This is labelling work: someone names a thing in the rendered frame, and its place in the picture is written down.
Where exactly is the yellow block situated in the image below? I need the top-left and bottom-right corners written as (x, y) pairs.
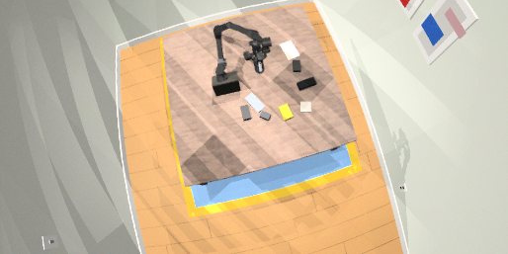
top-left (279, 104), bottom-right (293, 121)

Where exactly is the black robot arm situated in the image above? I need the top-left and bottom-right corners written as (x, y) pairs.
top-left (213, 22), bottom-right (272, 82)

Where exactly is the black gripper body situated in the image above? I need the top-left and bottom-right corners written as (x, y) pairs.
top-left (243, 46), bottom-right (270, 60)

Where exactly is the white flat sheet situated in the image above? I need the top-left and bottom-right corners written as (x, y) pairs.
top-left (280, 41), bottom-right (300, 60)

